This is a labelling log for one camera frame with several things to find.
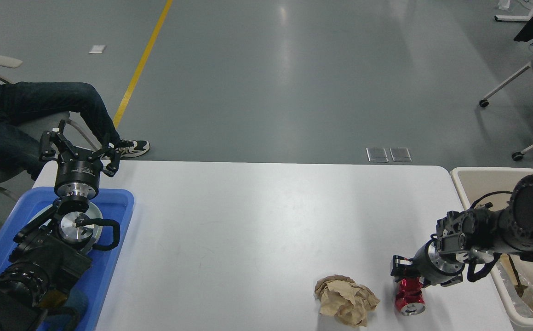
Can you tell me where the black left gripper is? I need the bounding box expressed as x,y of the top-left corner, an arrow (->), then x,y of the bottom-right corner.
39,128 -> 121,199

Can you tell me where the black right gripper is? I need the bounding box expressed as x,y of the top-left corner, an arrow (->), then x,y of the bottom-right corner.
390,240 -> 464,287

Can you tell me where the crushed red can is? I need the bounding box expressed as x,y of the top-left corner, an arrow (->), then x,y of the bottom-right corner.
394,277 -> 426,317

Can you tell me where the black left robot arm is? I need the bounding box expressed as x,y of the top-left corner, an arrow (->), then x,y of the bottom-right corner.
0,125 -> 120,331

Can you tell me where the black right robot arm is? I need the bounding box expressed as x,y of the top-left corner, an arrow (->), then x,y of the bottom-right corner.
390,174 -> 533,287

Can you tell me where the blue plastic tray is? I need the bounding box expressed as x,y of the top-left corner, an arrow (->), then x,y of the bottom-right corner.
0,186 -> 135,331

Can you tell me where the seated person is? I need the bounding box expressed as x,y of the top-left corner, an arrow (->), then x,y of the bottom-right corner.
0,82 -> 151,180

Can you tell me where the crumpled brown paper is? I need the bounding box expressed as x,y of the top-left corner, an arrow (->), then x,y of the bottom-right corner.
313,274 -> 380,327

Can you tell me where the beige plastic bin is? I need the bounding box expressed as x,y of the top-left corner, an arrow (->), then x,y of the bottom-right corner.
450,167 -> 533,331

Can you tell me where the floor outlet plate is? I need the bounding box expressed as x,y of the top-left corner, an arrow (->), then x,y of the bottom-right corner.
366,147 -> 412,163

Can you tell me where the white desk frame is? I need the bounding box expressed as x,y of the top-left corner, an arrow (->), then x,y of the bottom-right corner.
494,0 -> 533,23

